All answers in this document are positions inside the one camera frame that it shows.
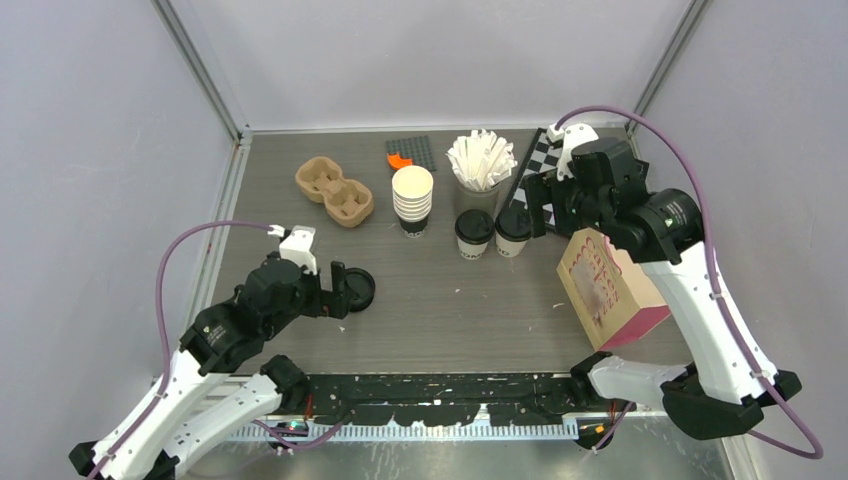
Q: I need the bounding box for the stack of paper cups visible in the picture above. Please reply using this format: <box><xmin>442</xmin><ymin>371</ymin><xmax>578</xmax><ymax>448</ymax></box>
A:
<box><xmin>391</xmin><ymin>165</ymin><xmax>434</xmax><ymax>238</ymax></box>

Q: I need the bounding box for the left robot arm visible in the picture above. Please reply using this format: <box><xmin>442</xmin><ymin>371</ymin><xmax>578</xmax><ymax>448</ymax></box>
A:
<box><xmin>69</xmin><ymin>254</ymin><xmax>375</xmax><ymax>479</ymax></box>

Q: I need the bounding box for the black white checkerboard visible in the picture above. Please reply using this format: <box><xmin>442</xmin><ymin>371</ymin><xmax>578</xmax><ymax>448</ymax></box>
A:
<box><xmin>502</xmin><ymin>128</ymin><xmax>562</xmax><ymax>211</ymax></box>

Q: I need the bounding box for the orange curved toy piece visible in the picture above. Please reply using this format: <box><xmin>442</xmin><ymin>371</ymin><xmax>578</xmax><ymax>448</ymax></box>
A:
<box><xmin>387</xmin><ymin>153</ymin><xmax>414</xmax><ymax>171</ymax></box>

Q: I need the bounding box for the white paper coffee cup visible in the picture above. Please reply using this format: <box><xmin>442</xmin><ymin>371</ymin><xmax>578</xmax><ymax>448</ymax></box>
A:
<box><xmin>495</xmin><ymin>206</ymin><xmax>532</xmax><ymax>258</ymax></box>

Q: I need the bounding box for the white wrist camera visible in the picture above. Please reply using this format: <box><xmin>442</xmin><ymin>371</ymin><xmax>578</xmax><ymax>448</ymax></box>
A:
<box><xmin>268</xmin><ymin>225</ymin><xmax>318</xmax><ymax>274</ymax></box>
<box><xmin>546</xmin><ymin>123</ymin><xmax>599</xmax><ymax>181</ymax></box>

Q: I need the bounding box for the stack of black cup lids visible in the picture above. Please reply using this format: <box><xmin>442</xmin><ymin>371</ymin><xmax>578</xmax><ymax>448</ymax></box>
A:
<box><xmin>345</xmin><ymin>268</ymin><xmax>376</xmax><ymax>312</ymax></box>

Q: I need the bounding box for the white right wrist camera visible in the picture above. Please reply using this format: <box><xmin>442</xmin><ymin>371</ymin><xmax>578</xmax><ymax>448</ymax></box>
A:
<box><xmin>546</xmin><ymin>123</ymin><xmax>599</xmax><ymax>181</ymax></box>

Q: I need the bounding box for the brown pulp cup carrier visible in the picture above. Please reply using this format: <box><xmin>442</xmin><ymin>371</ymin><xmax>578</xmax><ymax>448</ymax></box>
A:
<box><xmin>295</xmin><ymin>156</ymin><xmax>375</xmax><ymax>228</ymax></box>

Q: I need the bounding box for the yellow pink paper bag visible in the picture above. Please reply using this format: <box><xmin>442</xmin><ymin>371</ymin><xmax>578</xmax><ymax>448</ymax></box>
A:
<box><xmin>556</xmin><ymin>229</ymin><xmax>671</xmax><ymax>351</ymax></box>

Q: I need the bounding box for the small dark mat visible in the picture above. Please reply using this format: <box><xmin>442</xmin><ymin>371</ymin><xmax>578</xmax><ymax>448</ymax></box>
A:
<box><xmin>385</xmin><ymin>135</ymin><xmax>437</xmax><ymax>172</ymax></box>

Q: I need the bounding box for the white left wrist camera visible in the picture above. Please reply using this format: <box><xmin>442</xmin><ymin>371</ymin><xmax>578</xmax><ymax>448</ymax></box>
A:
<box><xmin>268</xmin><ymin>225</ymin><xmax>318</xmax><ymax>274</ymax></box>

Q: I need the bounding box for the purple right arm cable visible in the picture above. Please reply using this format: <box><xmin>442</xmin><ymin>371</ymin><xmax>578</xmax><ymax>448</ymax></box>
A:
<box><xmin>555</xmin><ymin>105</ymin><xmax>825</xmax><ymax>462</ymax></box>

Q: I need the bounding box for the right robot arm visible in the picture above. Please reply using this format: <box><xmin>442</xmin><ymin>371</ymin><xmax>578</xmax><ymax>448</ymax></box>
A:
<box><xmin>523</xmin><ymin>137</ymin><xmax>802</xmax><ymax>440</ymax></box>

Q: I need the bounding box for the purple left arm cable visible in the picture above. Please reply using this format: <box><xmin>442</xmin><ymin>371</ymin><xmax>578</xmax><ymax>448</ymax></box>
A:
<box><xmin>86</xmin><ymin>220</ymin><xmax>276</xmax><ymax>480</ymax></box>

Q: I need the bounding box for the white paper-wrapped straws bundle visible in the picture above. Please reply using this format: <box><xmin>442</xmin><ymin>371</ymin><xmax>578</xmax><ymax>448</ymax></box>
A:
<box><xmin>446</xmin><ymin>129</ymin><xmax>518</xmax><ymax>192</ymax></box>

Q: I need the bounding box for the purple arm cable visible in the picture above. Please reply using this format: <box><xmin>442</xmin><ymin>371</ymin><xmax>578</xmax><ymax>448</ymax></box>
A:
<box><xmin>86</xmin><ymin>220</ymin><xmax>276</xmax><ymax>480</ymax></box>
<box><xmin>555</xmin><ymin>105</ymin><xmax>825</xmax><ymax>462</ymax></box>

